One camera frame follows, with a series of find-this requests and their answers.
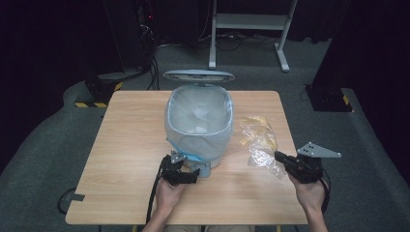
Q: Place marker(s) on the clear yellow plastic bag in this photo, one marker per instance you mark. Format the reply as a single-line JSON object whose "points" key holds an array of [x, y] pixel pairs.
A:
{"points": [[261, 138]]}

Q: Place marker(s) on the white pedal trash can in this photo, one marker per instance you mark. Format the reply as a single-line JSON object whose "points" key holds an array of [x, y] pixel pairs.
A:
{"points": [[199, 76]]}

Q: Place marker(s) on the black stand base striped tape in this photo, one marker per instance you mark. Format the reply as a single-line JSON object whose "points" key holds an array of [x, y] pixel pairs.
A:
{"points": [[100, 93]]}

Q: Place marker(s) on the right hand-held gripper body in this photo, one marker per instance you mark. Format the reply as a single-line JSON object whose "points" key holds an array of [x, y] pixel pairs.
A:
{"points": [[306, 169]]}

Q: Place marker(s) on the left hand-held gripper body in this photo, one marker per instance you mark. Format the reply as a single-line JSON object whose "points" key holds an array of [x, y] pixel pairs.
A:
{"points": [[170, 167]]}

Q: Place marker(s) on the small clear wrapper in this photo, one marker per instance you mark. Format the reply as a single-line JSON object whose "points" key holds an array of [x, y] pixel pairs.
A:
{"points": [[201, 129]]}

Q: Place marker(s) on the person's legs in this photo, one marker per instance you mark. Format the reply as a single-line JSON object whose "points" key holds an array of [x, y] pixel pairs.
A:
{"points": [[209, 229]]}

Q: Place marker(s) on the clear trash bag liner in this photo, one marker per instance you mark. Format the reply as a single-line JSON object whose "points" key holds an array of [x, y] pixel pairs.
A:
{"points": [[199, 109]]}

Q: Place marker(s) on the white metal stand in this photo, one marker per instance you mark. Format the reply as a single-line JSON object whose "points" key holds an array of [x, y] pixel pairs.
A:
{"points": [[249, 22]]}

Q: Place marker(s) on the dark curtain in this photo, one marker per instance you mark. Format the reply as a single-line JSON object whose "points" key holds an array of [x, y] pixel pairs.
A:
{"points": [[48, 42], [374, 48]]}

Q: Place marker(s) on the person's right hand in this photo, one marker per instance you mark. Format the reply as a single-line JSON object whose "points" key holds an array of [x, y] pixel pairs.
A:
{"points": [[311, 195]]}

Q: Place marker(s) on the black equipment rack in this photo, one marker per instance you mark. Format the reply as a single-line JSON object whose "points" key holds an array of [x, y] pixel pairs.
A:
{"points": [[145, 32]]}

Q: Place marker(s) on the person's left hand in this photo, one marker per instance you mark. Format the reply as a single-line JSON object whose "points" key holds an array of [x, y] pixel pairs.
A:
{"points": [[167, 196]]}

